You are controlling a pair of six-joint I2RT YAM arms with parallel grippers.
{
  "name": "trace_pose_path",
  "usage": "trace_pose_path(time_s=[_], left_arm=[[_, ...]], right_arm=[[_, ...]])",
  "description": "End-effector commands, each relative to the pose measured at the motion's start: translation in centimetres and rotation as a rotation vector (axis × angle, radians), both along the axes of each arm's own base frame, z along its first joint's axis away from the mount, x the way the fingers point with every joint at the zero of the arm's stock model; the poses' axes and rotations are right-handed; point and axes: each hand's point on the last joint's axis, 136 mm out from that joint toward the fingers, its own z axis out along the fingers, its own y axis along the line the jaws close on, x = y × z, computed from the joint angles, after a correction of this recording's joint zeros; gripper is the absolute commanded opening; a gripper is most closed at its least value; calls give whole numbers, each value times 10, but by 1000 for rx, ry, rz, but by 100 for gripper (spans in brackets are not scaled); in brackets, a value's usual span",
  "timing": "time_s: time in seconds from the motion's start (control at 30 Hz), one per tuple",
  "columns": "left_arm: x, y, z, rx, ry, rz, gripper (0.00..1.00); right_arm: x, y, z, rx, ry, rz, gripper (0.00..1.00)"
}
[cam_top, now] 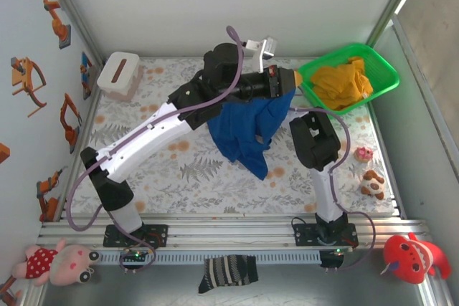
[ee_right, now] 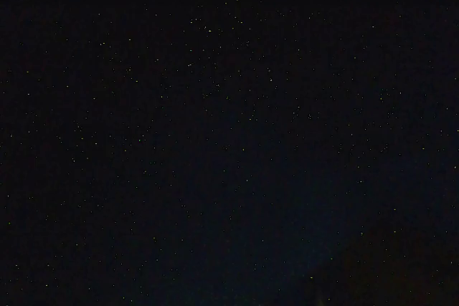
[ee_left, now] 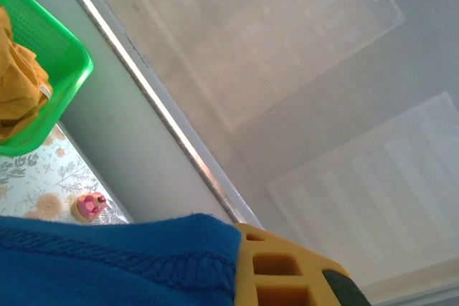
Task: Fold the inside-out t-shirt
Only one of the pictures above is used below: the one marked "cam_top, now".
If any blue t-shirt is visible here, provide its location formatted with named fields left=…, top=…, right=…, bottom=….
left=207, top=92, right=297, bottom=181

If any yellow cloth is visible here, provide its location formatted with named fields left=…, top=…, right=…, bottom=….
left=309, top=56, right=374, bottom=112

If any green plastic basket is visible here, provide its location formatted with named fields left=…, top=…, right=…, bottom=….
left=297, top=43, right=401, bottom=116

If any pink donut toy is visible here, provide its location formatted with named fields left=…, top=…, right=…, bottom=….
left=353, top=145, right=375, bottom=163

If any floral table mat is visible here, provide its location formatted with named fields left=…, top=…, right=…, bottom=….
left=70, top=57, right=399, bottom=216

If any brown white puppy plush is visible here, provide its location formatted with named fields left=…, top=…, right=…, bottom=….
left=359, top=168, right=387, bottom=201

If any white tissue box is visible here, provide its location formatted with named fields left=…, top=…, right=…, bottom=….
left=96, top=51, right=144, bottom=102

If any small circuit board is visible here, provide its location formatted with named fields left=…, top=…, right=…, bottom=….
left=321, top=247, right=347, bottom=269
left=120, top=250, right=151, bottom=264

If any black striped sock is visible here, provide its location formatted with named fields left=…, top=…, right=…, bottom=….
left=198, top=254, right=260, bottom=295

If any red monster plush toy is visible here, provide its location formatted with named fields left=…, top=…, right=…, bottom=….
left=380, top=232, right=453, bottom=285

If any orange claw sticker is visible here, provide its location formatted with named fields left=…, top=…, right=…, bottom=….
left=9, top=57, right=48, bottom=118

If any pink pig plush toy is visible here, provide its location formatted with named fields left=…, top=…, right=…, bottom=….
left=12, top=237, right=103, bottom=287

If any grey side rail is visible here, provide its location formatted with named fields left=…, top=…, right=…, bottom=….
left=391, top=14, right=459, bottom=183

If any aluminium table frame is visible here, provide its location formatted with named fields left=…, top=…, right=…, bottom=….
left=35, top=83, right=435, bottom=249

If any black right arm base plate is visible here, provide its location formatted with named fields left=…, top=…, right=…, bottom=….
left=293, top=222, right=359, bottom=248

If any blue orange wall sticker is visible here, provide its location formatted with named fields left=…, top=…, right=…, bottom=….
left=80, top=51, right=96, bottom=101

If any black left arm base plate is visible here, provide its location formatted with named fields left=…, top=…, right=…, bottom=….
left=103, top=224, right=169, bottom=249

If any white slotted cable duct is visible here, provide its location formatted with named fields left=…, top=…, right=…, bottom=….
left=96, top=250, right=322, bottom=266

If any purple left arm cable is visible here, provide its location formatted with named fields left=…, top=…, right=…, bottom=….
left=65, top=25, right=245, bottom=274

